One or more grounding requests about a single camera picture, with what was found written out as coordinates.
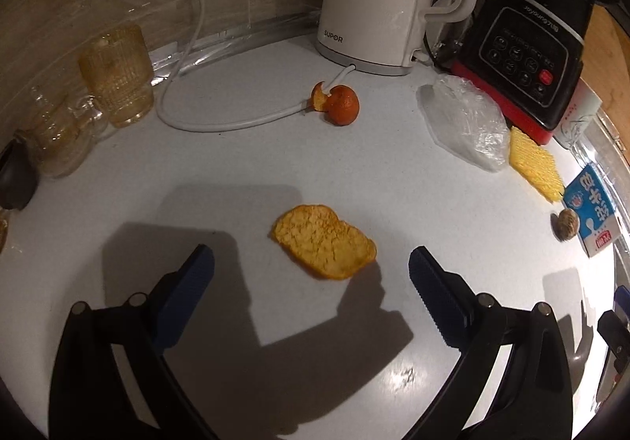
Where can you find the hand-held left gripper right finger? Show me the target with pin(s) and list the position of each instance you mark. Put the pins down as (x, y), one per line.
(438, 297)

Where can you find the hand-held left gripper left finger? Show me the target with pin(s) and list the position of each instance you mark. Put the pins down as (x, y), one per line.
(182, 292)

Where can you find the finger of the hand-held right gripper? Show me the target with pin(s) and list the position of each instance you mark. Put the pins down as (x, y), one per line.
(623, 297)
(615, 329)

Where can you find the orange peel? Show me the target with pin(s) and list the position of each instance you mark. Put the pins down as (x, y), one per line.
(322, 248)

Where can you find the blue and white milk carton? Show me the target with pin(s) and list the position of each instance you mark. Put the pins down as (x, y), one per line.
(593, 211)

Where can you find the yellow sponge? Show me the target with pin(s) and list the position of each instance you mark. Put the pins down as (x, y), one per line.
(536, 162)

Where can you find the clear plastic bag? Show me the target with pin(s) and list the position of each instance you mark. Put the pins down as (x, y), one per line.
(465, 125)

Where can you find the white printed mug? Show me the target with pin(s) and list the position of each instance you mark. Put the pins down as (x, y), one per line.
(583, 112)

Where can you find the dark ceramic cup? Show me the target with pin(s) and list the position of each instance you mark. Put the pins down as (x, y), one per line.
(17, 174)

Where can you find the small orange fruit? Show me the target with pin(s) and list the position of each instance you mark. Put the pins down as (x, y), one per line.
(339, 105)

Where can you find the wooden cutting board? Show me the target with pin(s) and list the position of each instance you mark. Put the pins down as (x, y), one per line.
(610, 66)

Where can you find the black and red blender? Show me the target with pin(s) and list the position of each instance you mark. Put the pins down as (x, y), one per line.
(531, 51)

